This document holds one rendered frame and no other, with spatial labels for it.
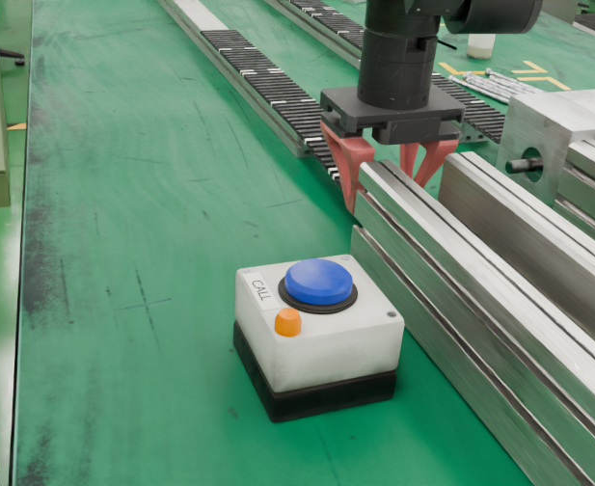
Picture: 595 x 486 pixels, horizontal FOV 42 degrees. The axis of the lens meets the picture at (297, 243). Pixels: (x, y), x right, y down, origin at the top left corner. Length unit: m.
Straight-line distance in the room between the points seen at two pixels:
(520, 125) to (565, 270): 0.25
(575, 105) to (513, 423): 0.37
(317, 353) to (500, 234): 0.18
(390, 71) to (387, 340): 0.23
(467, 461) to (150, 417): 0.18
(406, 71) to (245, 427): 0.29
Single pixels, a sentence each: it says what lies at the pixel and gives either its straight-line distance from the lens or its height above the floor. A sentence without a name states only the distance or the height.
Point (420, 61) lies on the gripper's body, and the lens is 0.60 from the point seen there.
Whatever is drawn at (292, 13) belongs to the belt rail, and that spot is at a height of 0.79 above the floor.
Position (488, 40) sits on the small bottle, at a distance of 1.21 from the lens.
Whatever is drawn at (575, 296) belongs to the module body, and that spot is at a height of 0.84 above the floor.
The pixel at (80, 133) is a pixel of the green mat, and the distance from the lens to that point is 0.84.
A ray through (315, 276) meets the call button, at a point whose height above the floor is 0.85.
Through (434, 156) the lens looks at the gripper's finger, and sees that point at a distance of 0.64.
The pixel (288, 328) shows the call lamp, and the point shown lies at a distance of 0.42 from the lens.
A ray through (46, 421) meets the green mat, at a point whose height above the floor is 0.78.
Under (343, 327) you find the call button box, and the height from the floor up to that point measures 0.84.
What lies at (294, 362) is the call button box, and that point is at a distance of 0.44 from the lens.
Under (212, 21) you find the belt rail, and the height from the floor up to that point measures 0.81.
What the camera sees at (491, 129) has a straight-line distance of 0.83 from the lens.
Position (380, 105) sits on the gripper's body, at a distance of 0.61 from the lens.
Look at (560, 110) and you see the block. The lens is 0.72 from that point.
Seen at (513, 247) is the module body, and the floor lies 0.84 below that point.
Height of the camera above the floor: 1.09
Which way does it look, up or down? 30 degrees down
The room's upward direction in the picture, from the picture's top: 4 degrees clockwise
